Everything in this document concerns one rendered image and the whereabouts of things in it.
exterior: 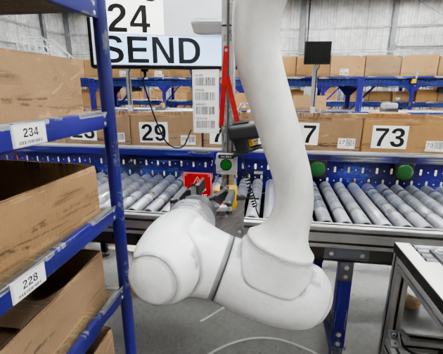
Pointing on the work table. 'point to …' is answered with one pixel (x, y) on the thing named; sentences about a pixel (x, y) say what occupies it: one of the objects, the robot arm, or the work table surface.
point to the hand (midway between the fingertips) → (212, 187)
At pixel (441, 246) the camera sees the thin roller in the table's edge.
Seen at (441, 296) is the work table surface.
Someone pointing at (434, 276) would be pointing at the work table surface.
